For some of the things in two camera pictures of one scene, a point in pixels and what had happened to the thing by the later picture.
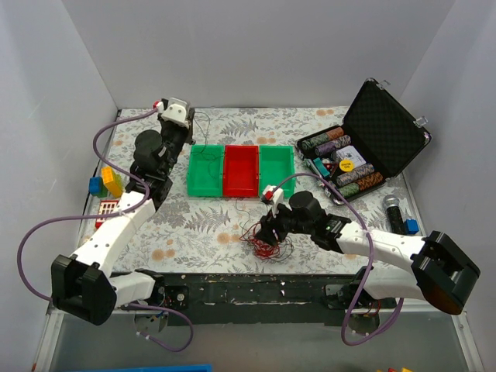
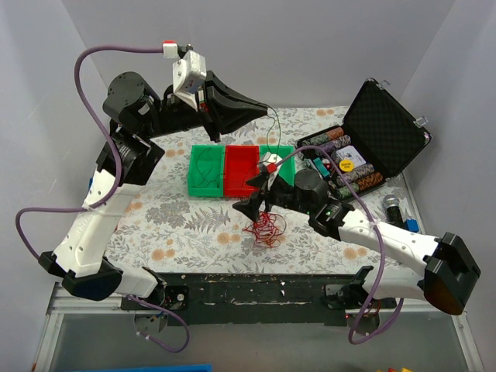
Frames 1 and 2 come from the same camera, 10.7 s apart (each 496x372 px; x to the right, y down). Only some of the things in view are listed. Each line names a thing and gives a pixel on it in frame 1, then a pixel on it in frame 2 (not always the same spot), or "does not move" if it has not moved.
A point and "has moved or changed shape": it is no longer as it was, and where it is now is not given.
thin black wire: (205, 136) to (279, 129)
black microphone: (396, 221) does not move
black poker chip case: (380, 134) does not move
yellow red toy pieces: (394, 370) does not move
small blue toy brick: (411, 225) does not move
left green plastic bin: (205, 170) does not move
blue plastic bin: (193, 368) does not move
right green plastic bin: (277, 163) does not move
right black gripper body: (269, 227) to (266, 191)
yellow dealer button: (346, 165) does not move
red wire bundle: (263, 249) has moved or changed shape
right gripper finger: (270, 229) to (251, 206)
